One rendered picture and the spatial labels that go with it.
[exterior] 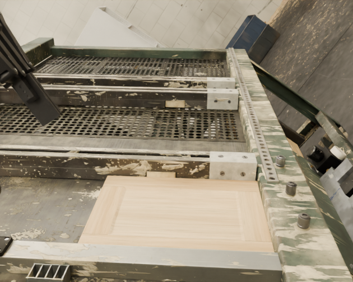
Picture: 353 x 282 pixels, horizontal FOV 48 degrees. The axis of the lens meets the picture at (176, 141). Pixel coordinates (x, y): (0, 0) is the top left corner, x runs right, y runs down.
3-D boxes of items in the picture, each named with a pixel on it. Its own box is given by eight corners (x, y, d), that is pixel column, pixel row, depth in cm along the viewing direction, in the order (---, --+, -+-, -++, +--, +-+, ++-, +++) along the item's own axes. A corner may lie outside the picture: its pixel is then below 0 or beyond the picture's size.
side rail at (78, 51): (225, 69, 247) (226, 51, 242) (52, 65, 252) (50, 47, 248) (224, 65, 254) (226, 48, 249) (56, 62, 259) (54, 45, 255)
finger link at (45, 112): (29, 72, 54) (27, 73, 53) (61, 114, 56) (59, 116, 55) (12, 84, 54) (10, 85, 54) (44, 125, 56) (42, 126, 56)
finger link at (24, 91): (15, 65, 53) (7, 69, 50) (39, 97, 54) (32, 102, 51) (7, 71, 53) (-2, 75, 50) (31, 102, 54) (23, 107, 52)
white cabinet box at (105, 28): (238, 104, 492) (96, 6, 453) (211, 140, 508) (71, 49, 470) (232, 93, 550) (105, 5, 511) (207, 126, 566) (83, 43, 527)
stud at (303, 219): (310, 230, 82) (312, 219, 81) (297, 230, 82) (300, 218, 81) (307, 223, 84) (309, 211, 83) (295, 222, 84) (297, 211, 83)
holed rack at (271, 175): (279, 183, 99) (279, 181, 99) (267, 182, 100) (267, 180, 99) (233, 48, 249) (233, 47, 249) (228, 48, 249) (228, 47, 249)
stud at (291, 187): (296, 196, 94) (298, 186, 93) (286, 196, 94) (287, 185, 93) (294, 191, 96) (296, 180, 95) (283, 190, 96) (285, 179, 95)
